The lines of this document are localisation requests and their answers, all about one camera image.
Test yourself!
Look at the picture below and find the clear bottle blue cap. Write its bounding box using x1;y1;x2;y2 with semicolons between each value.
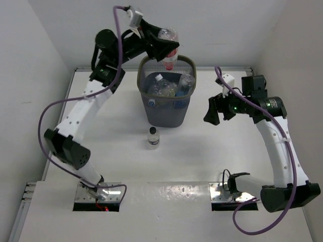
155;74;178;97
147;84;160;96

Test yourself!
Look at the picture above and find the metal base plate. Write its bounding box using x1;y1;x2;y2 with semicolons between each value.
75;183;122;203
209;182;254;203

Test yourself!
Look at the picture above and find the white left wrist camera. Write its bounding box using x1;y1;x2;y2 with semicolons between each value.
127;6;143;28

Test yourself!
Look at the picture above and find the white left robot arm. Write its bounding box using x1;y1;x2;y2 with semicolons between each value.
44;20;179;190

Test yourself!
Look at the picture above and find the small black cap bottle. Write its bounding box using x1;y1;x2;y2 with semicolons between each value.
147;127;160;149

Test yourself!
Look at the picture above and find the blue label water bottle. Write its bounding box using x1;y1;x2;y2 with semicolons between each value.
147;99;157;108

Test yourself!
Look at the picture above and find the red label water bottle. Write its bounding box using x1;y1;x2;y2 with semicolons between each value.
157;26;180;71

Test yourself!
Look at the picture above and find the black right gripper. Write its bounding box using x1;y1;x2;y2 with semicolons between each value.
204;86;250;125

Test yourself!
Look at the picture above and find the grey mesh waste bin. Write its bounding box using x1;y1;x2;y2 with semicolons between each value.
137;55;196;128

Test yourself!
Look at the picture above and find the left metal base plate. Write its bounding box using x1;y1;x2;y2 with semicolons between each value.
75;183;122;203

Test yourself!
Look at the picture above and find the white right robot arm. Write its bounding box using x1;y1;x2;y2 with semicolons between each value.
203;74;321;212

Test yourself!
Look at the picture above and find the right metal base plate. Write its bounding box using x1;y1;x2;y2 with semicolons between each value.
209;182;254;203

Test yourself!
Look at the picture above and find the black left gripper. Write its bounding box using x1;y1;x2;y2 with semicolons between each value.
111;17;177;66

